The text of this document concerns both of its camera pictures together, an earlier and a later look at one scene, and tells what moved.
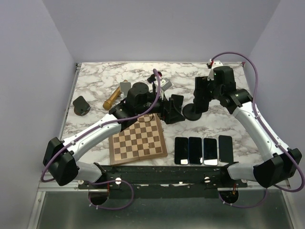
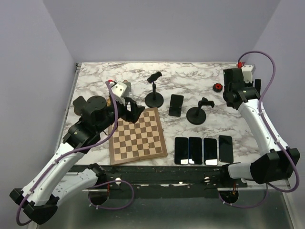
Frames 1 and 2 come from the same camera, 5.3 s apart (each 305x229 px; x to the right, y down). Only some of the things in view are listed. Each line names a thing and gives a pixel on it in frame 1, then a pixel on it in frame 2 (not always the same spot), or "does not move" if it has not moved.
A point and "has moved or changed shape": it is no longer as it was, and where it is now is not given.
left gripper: [162, 107] → [133, 115]
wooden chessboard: [143, 139] does not move
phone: [225, 146] does not move
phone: [195, 153] does not move
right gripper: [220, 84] → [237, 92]
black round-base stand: [193, 111] has moved or changed shape
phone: [210, 151] does not move
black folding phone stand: [177, 100] does not move
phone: [181, 150] does not move
